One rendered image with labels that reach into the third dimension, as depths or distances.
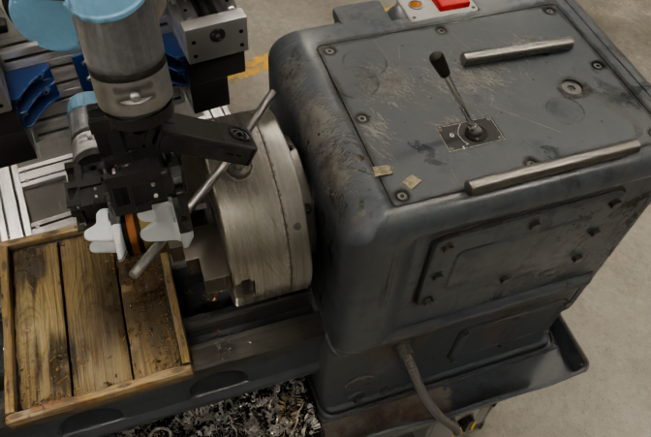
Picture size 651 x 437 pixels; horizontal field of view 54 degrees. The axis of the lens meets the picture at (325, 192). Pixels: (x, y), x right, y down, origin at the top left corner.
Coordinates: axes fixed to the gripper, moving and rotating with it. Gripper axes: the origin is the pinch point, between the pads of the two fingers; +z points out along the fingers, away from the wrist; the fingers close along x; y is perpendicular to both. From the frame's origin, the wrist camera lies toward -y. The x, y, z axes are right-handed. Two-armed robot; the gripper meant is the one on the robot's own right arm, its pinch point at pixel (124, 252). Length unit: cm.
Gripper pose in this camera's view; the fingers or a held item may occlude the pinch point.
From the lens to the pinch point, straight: 106.5
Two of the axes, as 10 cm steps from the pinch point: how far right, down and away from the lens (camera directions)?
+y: -9.5, 2.2, -2.3
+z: 3.2, 7.6, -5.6
